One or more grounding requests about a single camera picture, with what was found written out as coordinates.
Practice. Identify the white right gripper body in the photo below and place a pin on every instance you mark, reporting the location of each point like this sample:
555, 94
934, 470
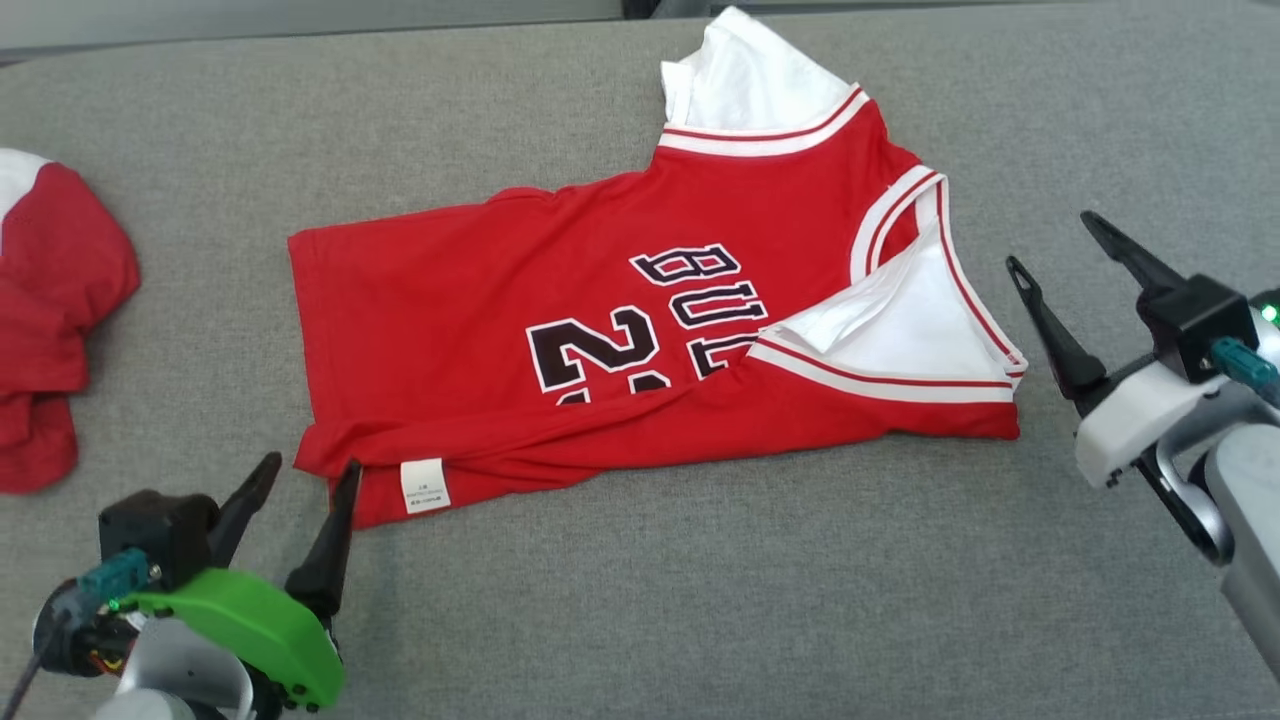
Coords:
1130, 415

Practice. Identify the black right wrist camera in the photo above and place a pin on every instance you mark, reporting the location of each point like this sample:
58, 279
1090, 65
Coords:
1195, 325

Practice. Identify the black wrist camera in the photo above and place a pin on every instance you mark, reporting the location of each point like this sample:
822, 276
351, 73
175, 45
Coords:
160, 525
1195, 325

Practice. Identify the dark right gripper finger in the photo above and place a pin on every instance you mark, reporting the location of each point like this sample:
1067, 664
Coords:
1065, 355
1135, 265

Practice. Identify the red white-striped shorts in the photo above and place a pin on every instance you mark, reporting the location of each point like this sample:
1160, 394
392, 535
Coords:
60, 280

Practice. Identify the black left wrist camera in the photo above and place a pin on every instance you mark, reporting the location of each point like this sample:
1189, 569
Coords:
160, 525

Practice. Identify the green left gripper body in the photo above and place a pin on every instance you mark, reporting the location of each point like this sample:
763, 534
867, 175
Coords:
260, 625

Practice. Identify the red basketball jersey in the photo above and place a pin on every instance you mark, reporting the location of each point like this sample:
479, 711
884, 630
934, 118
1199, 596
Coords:
450, 300

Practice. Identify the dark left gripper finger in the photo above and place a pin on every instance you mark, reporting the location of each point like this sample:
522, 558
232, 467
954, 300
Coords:
245, 510
325, 570

